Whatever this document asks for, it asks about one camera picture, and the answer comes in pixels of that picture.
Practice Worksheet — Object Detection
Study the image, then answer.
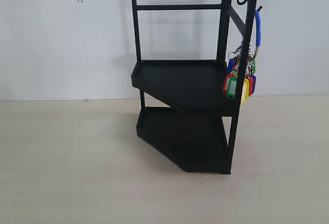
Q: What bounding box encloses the black two-tier corner shelf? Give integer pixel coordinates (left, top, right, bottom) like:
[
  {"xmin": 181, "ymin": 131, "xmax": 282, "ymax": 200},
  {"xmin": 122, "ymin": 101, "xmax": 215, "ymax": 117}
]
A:
[{"xmin": 131, "ymin": 0, "xmax": 259, "ymax": 175}]

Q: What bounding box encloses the colourful key tag bunch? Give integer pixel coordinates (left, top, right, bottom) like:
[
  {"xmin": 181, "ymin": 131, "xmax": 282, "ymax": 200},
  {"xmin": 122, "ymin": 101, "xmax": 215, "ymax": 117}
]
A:
[{"xmin": 223, "ymin": 10, "xmax": 262, "ymax": 104}]

